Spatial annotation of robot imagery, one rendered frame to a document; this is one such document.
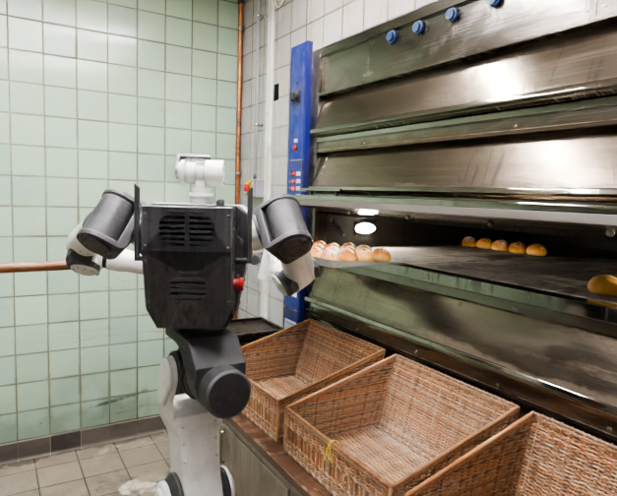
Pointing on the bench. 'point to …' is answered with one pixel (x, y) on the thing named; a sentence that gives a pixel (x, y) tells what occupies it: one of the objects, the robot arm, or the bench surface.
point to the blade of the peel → (350, 263)
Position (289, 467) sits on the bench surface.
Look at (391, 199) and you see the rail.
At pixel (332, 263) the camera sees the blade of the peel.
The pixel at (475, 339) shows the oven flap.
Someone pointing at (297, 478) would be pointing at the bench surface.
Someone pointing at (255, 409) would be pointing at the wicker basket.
